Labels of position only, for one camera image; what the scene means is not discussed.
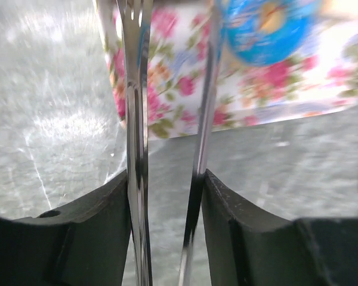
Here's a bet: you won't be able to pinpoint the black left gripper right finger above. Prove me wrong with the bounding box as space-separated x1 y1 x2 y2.
202 171 358 285

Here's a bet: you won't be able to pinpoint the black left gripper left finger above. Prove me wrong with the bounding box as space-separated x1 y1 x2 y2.
0 172 131 285

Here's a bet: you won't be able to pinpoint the blue frosted toy donut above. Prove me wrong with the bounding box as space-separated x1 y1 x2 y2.
224 0 320 67

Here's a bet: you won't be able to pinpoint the metal serving tongs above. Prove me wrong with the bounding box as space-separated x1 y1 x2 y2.
117 1 224 285

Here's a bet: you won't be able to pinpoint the floral serving tray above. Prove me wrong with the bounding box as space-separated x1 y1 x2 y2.
92 0 358 140

